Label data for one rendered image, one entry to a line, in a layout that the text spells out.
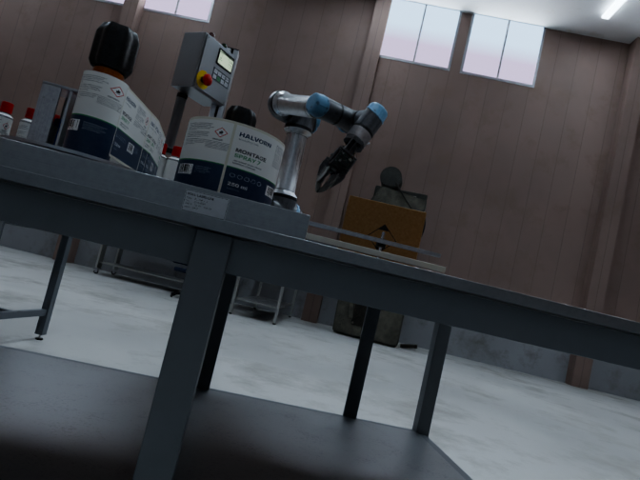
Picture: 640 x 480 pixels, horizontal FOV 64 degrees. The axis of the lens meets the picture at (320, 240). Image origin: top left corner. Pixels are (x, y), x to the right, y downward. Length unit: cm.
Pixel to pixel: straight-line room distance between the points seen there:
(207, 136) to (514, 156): 1009
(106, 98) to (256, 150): 31
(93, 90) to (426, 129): 979
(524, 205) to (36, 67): 1048
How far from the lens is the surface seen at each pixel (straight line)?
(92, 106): 111
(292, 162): 209
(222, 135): 99
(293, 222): 89
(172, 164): 169
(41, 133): 166
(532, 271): 1068
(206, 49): 181
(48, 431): 161
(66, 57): 1271
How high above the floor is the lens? 77
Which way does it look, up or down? 5 degrees up
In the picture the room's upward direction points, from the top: 13 degrees clockwise
